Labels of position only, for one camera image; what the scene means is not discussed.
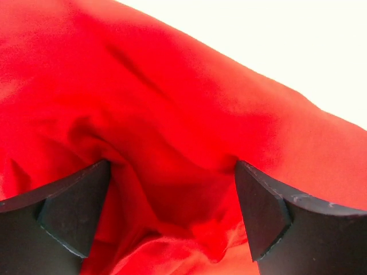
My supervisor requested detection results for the red t-shirt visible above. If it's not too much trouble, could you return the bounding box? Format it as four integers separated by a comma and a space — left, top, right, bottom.
1, 1, 366, 274

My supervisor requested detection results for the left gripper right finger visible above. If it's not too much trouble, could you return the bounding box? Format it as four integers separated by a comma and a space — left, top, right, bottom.
235, 161, 366, 275

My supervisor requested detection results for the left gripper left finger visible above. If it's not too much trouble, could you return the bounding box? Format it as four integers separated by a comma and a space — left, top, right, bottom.
1, 160, 111, 275

